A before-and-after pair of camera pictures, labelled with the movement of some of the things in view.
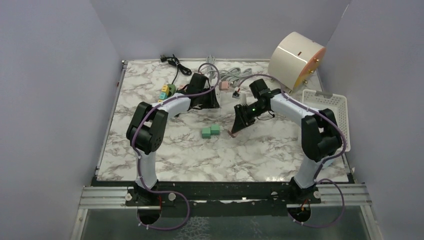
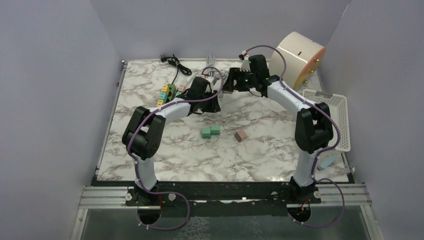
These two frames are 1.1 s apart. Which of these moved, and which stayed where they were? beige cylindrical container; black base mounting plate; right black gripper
Moved: right black gripper
Stayed: beige cylindrical container; black base mounting plate
